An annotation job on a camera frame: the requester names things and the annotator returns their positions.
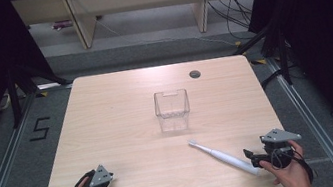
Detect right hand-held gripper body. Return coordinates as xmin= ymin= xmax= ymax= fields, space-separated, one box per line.
xmin=259 ymin=124 xmax=307 ymax=172

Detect person's right hand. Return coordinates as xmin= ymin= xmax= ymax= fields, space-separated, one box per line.
xmin=256 ymin=136 xmax=314 ymax=187

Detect white electric toothbrush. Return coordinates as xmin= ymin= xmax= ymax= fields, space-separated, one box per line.
xmin=187 ymin=128 xmax=261 ymax=186

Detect yellow tape piece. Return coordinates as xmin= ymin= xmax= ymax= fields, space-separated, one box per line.
xmin=35 ymin=89 xmax=49 ymax=99
xmin=249 ymin=56 xmax=268 ymax=68

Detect black metal stand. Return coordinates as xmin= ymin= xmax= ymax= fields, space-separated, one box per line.
xmin=228 ymin=19 xmax=295 ymax=94
xmin=2 ymin=56 xmax=75 ymax=130

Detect clear plastic container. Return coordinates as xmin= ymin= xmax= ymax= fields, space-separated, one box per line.
xmin=151 ymin=86 xmax=194 ymax=135

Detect pink object under desk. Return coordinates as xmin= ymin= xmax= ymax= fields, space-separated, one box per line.
xmin=50 ymin=18 xmax=74 ymax=33

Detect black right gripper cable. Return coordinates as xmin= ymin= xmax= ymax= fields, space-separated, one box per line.
xmin=269 ymin=143 xmax=316 ymax=187

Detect black floor cable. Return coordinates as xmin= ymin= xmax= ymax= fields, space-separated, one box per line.
xmin=258 ymin=67 xmax=287 ymax=90

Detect round table cable hole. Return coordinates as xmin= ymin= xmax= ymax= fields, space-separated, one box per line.
xmin=188 ymin=69 xmax=202 ymax=81

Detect hanging black cables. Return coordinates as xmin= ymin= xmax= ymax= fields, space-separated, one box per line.
xmin=206 ymin=0 xmax=259 ymax=45

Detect white floor cable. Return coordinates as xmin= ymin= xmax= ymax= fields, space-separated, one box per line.
xmin=95 ymin=0 xmax=240 ymax=68

